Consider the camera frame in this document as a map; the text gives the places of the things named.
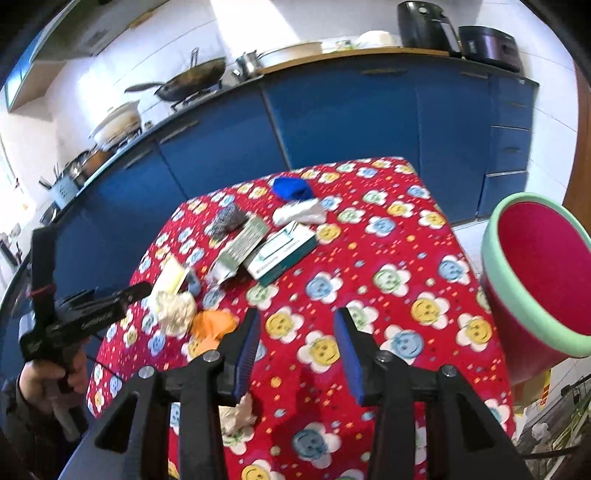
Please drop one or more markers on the blue cloth wad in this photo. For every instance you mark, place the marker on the blue cloth wad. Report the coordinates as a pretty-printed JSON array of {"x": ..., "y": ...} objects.
[{"x": 292, "y": 189}]

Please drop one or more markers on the black wok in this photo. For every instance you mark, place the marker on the black wok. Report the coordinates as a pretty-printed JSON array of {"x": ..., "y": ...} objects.
[{"x": 198, "y": 77}]

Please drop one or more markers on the person's left hand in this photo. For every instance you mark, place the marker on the person's left hand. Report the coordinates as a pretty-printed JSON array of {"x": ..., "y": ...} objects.
[{"x": 38, "y": 383}]

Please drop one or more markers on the white bowl on counter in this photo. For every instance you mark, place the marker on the white bowl on counter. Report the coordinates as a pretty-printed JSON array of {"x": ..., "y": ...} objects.
[{"x": 377, "y": 39}]

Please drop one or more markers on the blue utensil holder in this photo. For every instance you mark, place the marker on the blue utensil holder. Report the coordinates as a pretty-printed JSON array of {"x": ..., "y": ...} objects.
[{"x": 63, "y": 191}]

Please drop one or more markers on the black air fryer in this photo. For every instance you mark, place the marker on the black air fryer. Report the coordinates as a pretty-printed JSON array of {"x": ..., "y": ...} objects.
[{"x": 425, "y": 25}]

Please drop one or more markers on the large white basin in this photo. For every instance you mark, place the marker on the large white basin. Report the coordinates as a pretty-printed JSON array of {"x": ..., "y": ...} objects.
[{"x": 292, "y": 52}]

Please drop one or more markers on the dark rice cooker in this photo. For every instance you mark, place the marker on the dark rice cooker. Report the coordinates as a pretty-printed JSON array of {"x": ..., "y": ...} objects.
[{"x": 490, "y": 46}]

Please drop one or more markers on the white pot with lid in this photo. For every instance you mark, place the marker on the white pot with lid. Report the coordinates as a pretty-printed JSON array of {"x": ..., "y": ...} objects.
[{"x": 118, "y": 124}]

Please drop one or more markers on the teal white medicine box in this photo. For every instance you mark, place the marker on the teal white medicine box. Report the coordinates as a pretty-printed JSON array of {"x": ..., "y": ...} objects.
[{"x": 280, "y": 252}]

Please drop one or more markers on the steel pot far left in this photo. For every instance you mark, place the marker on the steel pot far left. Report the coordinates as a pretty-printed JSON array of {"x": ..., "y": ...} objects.
[{"x": 81, "y": 168}]

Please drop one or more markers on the red smiley flower tablecloth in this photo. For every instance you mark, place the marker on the red smiley flower tablecloth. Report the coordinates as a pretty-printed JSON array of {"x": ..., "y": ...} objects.
[{"x": 387, "y": 252}]

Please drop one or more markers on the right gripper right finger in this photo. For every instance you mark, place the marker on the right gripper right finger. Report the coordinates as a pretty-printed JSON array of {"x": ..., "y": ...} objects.
[{"x": 358, "y": 351}]

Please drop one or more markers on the white paper ball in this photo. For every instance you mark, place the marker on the white paper ball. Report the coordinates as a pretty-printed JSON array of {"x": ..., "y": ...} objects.
[{"x": 235, "y": 418}]

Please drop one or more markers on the cream paper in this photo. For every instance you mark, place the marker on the cream paper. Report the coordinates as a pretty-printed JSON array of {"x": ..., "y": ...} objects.
[{"x": 170, "y": 302}]

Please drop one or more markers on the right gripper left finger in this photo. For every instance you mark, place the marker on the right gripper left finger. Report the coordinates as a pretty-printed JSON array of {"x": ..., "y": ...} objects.
[{"x": 238, "y": 351}]

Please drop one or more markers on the small orange bag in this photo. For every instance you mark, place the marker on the small orange bag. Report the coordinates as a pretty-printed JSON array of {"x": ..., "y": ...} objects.
[{"x": 207, "y": 330}]

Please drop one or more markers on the red bin with green rim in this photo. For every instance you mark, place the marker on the red bin with green rim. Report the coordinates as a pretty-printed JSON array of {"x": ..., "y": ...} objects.
[{"x": 536, "y": 277}]

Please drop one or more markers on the light green medicine box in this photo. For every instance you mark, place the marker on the light green medicine box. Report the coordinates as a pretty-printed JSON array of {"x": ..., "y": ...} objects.
[{"x": 231, "y": 257}]

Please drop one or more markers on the blue lower kitchen cabinets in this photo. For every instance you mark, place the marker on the blue lower kitchen cabinets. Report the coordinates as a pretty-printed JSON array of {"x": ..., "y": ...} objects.
[{"x": 465, "y": 127}]

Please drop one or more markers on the white plastic wrapper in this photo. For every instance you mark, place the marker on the white plastic wrapper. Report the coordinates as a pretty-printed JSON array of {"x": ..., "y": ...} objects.
[{"x": 308, "y": 212}]

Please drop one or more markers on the small grey blue bottle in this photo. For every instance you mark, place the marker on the small grey blue bottle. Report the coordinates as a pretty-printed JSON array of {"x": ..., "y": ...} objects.
[{"x": 192, "y": 283}]

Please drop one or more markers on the steel wool scrubber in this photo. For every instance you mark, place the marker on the steel wool scrubber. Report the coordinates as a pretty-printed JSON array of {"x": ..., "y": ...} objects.
[{"x": 228, "y": 219}]

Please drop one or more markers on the wooden door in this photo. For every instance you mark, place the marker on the wooden door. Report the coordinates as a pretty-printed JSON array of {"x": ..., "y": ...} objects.
[{"x": 578, "y": 194}]

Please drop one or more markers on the steel kettle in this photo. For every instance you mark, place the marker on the steel kettle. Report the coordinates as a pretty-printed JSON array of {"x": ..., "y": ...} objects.
[{"x": 247, "y": 66}]

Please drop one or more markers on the range hood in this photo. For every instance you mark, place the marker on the range hood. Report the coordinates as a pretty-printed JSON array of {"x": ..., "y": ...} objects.
[{"x": 85, "y": 28}]

